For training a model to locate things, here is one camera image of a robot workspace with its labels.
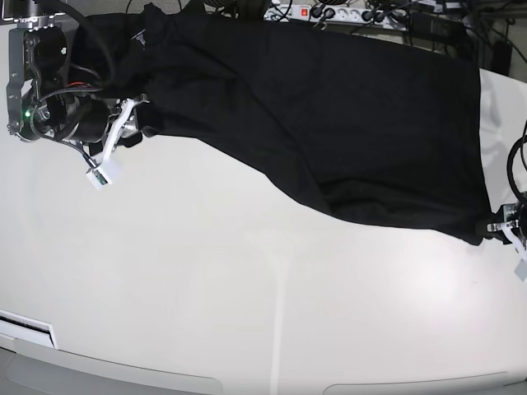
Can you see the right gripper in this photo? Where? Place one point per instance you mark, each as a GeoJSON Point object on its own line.
{"type": "Point", "coordinates": [89, 122]}

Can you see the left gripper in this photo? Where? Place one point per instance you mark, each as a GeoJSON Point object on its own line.
{"type": "Point", "coordinates": [510, 217]}

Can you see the black t-shirt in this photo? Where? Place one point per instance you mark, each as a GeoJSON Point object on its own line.
{"type": "Point", "coordinates": [363, 130]}

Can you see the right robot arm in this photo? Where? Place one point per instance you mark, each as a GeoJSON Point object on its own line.
{"type": "Point", "coordinates": [49, 97]}

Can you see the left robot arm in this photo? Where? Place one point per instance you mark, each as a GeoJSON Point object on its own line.
{"type": "Point", "coordinates": [516, 174]}

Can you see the black floor box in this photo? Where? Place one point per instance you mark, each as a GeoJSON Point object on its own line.
{"type": "Point", "coordinates": [501, 58]}

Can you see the black power adapter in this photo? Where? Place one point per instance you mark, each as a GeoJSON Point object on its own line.
{"type": "Point", "coordinates": [435, 28]}

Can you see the white power strip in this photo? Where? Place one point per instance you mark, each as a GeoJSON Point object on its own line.
{"type": "Point", "coordinates": [333, 15]}

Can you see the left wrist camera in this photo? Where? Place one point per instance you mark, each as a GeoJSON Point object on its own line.
{"type": "Point", "coordinates": [521, 271]}

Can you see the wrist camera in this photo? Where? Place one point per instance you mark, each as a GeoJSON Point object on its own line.
{"type": "Point", "coordinates": [104, 174]}
{"type": "Point", "coordinates": [521, 271]}

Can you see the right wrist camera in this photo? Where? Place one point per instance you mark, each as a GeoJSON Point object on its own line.
{"type": "Point", "coordinates": [104, 174]}

